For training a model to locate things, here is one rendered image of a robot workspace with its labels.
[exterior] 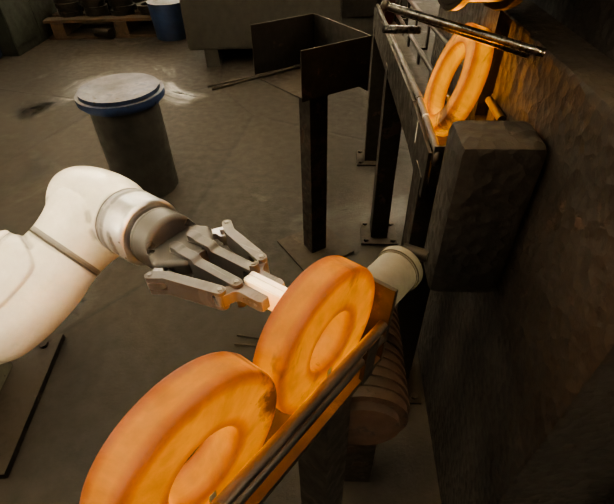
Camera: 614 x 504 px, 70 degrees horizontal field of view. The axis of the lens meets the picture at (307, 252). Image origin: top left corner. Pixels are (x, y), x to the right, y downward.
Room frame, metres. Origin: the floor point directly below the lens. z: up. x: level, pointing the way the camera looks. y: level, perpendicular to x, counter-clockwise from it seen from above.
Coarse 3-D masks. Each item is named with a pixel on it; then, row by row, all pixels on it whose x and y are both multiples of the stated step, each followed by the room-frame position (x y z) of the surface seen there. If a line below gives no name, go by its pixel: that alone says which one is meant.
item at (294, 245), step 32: (256, 32) 1.28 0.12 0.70; (288, 32) 1.33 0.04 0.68; (320, 32) 1.35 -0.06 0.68; (352, 32) 1.22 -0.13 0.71; (256, 64) 1.28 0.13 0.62; (288, 64) 1.33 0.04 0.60; (320, 64) 1.08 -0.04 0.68; (352, 64) 1.13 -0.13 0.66; (320, 96) 1.08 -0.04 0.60; (320, 128) 1.17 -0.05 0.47; (320, 160) 1.17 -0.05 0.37; (320, 192) 1.17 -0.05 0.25; (320, 224) 1.17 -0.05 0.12; (320, 256) 1.14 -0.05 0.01
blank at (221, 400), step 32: (224, 352) 0.19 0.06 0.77; (160, 384) 0.15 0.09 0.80; (192, 384) 0.15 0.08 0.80; (224, 384) 0.16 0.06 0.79; (256, 384) 0.18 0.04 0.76; (128, 416) 0.13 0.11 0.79; (160, 416) 0.13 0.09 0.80; (192, 416) 0.13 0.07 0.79; (224, 416) 0.15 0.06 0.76; (256, 416) 0.17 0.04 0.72; (128, 448) 0.12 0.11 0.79; (160, 448) 0.12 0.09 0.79; (192, 448) 0.13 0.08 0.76; (224, 448) 0.16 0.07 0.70; (256, 448) 0.17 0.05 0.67; (96, 480) 0.10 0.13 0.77; (128, 480) 0.10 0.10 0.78; (160, 480) 0.11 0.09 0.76; (192, 480) 0.14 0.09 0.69; (224, 480) 0.14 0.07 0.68
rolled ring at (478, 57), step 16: (448, 48) 0.82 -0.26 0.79; (464, 48) 0.79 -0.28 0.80; (480, 48) 0.70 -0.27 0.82; (448, 64) 0.81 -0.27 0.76; (464, 64) 0.71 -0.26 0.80; (480, 64) 0.68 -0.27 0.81; (432, 80) 0.82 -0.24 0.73; (448, 80) 0.81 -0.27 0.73; (464, 80) 0.67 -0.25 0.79; (480, 80) 0.67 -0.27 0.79; (432, 96) 0.79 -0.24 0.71; (464, 96) 0.67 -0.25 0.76; (432, 112) 0.75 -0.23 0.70; (448, 112) 0.67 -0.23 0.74; (464, 112) 0.67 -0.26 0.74; (448, 128) 0.68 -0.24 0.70
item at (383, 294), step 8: (376, 280) 0.32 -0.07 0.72; (376, 288) 0.31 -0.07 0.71; (384, 288) 0.31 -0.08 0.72; (392, 288) 0.30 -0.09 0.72; (376, 296) 0.31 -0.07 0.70; (384, 296) 0.30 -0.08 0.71; (392, 296) 0.30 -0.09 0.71; (376, 304) 0.31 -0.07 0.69; (384, 304) 0.30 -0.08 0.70; (392, 304) 0.30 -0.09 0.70; (376, 312) 0.31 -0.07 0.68; (384, 312) 0.30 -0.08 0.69; (392, 312) 0.30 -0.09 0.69; (368, 320) 0.31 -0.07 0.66; (376, 320) 0.30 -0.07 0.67; (384, 320) 0.30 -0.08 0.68; (368, 328) 0.31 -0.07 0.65; (384, 336) 0.29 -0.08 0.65; (384, 344) 0.29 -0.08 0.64
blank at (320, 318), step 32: (288, 288) 0.25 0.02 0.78; (320, 288) 0.25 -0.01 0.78; (352, 288) 0.27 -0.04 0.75; (288, 320) 0.23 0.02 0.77; (320, 320) 0.24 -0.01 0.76; (352, 320) 0.28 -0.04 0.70; (256, 352) 0.22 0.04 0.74; (288, 352) 0.21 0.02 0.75; (320, 352) 0.26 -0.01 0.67; (288, 384) 0.20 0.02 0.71
